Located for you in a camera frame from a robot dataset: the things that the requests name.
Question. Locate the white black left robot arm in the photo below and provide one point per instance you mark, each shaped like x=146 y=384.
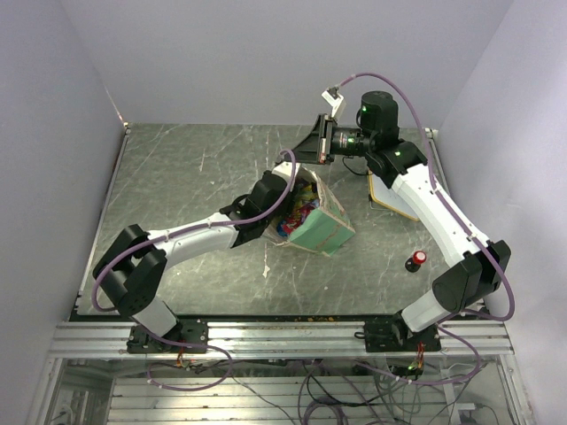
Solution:
x=128 y=276

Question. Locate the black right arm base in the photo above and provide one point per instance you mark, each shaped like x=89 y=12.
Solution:
x=389 y=333

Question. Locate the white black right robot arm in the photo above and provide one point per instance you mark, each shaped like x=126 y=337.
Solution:
x=476 y=264

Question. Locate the yellow framed whiteboard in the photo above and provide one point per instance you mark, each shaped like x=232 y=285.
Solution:
x=379 y=194

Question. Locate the yellow green snack packet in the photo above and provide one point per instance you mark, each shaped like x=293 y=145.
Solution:
x=306 y=196

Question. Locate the aluminium frame rail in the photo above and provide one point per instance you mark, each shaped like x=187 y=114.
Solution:
x=269 y=340

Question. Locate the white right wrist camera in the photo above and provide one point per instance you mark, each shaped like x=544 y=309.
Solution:
x=335 y=100

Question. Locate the green patterned paper bag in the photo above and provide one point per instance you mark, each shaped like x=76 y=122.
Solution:
x=326 y=228

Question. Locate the purple Fox's berries candy bag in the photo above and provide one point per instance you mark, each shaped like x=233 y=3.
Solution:
x=287 y=225

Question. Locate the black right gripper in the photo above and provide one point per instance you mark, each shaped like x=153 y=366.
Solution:
x=316 y=148

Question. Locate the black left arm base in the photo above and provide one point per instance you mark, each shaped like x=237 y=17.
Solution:
x=192 y=336

